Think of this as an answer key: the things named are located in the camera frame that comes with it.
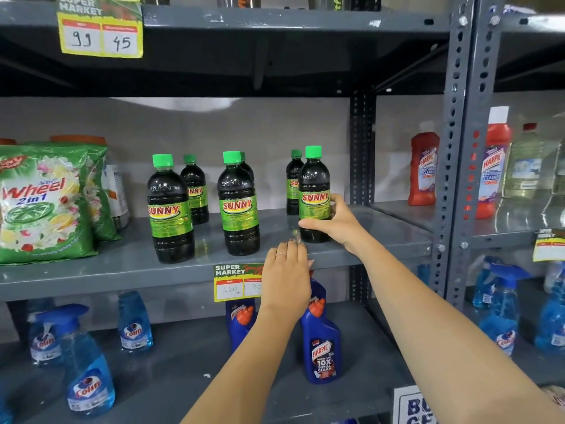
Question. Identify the blue glass cleaner spray bottle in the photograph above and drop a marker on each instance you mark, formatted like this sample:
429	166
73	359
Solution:
503	317
88	375
483	286
43	344
551	322

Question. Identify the white sign with blue letters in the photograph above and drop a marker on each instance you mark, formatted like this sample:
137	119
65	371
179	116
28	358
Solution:
408	408

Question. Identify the blue toilet cleaner bottle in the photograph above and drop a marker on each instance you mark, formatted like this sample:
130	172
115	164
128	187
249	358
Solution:
321	348
240	324
318	291

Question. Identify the steel flask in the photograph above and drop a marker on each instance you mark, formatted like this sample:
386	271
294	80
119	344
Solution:
367	1
332	1
236	0

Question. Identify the dark green-capped cleaner bottle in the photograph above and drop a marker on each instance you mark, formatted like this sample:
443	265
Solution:
314	189

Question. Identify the red toilet cleaner bottle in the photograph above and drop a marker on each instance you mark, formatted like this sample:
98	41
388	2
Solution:
423	172

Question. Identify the blue glass cleaner refill bottle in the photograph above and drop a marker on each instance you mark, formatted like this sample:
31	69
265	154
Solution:
134	326

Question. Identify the person's right thumb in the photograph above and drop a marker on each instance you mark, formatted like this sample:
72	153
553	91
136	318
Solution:
315	225

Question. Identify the person's left hand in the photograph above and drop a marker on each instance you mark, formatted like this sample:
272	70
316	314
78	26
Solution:
284	282

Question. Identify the grey metal shelving rack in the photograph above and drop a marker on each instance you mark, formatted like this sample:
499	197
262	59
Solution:
482	61
132	273

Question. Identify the group of dark cleaner bottles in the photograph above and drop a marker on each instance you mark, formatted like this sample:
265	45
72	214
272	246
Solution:
170	216

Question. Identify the small yellow price tag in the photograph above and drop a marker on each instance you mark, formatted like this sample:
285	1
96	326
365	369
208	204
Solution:
549	245

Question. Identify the clear liquid bottle red cap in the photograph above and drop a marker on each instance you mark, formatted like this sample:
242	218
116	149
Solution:
523	165

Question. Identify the person's right hand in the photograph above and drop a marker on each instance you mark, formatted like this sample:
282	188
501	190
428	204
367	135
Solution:
342	229

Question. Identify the person's left little finger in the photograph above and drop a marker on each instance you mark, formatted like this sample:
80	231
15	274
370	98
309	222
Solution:
270	256

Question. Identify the person's left middle finger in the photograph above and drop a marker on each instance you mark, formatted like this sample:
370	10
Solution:
292	249

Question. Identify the person's right forearm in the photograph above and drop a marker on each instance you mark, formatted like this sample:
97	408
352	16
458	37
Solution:
441	339

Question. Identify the green and yellow price tag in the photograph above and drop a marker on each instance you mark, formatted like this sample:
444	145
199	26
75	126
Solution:
234	282

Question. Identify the red white-capped cleaner bottle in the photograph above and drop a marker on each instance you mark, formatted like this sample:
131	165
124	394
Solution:
492	167

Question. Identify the large green detergent bag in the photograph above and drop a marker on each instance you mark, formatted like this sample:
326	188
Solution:
42	203

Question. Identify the person's left forearm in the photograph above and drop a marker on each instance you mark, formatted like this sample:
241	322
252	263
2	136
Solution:
247	370

